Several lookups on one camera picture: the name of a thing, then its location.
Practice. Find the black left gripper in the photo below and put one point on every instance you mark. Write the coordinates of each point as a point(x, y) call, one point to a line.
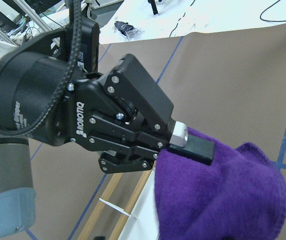
point(27, 83)

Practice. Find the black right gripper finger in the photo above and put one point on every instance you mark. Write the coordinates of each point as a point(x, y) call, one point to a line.
point(149, 112)

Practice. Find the purple towel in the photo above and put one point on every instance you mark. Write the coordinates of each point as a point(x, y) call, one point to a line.
point(241, 195)

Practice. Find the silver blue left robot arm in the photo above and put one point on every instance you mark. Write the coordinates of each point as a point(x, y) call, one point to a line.
point(17, 194)

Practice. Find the white towel rack base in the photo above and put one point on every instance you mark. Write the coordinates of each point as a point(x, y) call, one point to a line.
point(143, 223)

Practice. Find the wooden rack rod inner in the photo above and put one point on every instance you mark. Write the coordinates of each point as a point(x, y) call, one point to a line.
point(130, 205)

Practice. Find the wooden rack rod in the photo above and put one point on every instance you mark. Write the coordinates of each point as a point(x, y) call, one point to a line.
point(98, 209)
point(130, 205)

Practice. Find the wooden rack rod outer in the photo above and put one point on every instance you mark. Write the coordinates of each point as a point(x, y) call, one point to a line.
point(98, 209)

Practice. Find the dark blue folded umbrella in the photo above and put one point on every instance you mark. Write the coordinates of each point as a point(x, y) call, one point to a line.
point(127, 30)

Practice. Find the white rack upright post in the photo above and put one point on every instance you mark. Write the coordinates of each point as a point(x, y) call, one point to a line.
point(117, 208)

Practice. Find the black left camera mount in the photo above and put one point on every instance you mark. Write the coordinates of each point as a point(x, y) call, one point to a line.
point(58, 43)

